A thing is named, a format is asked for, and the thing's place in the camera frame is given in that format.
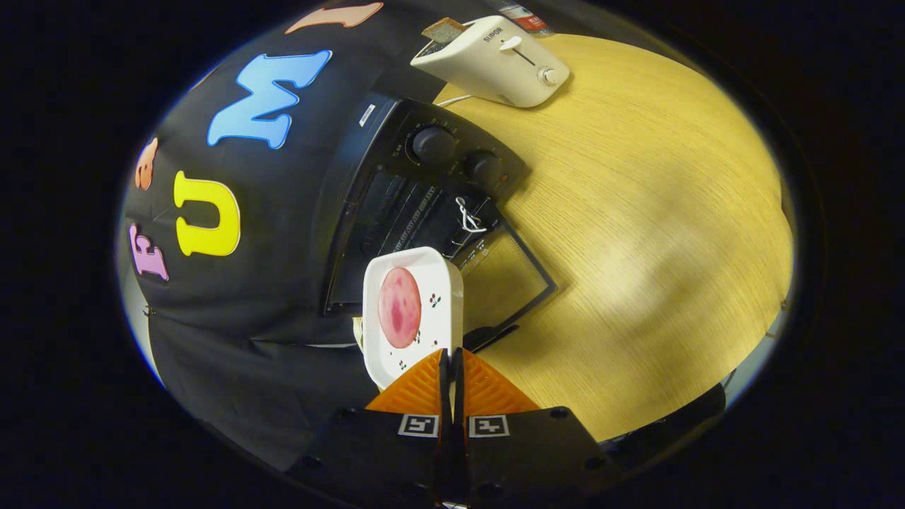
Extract brown bread slice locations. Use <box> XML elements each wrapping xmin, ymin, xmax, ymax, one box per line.
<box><xmin>421</xmin><ymin>17</ymin><xmax>469</xmax><ymax>45</ymax></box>

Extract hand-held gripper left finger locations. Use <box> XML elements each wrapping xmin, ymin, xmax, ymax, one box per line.
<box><xmin>286</xmin><ymin>348</ymin><xmax>453</xmax><ymax>506</ymax></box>

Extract pink ham slice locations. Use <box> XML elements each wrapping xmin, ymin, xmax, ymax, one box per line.
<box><xmin>378</xmin><ymin>267</ymin><xmax>422</xmax><ymax>349</ymax></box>

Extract white pop-up toaster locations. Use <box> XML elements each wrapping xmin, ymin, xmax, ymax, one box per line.
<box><xmin>410</xmin><ymin>16</ymin><xmax>571</xmax><ymax>108</ymax></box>

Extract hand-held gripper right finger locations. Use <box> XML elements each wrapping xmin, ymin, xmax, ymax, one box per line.
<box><xmin>452</xmin><ymin>346</ymin><xmax>623</xmax><ymax>506</ymax></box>

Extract white square plate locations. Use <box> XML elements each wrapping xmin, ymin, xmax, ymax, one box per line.
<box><xmin>362</xmin><ymin>247</ymin><xmax>465</xmax><ymax>390</ymax></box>

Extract clear plastic water bottle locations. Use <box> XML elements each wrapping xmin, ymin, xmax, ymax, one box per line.
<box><xmin>495</xmin><ymin>0</ymin><xmax>556</xmax><ymax>37</ymax></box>

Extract black toaster oven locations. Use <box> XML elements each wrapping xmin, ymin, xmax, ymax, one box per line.
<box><xmin>311</xmin><ymin>92</ymin><xmax>559</xmax><ymax>354</ymax></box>

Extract black backdrop cloth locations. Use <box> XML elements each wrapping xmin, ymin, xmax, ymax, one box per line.
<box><xmin>117</xmin><ymin>0</ymin><xmax>453</xmax><ymax>474</ymax></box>

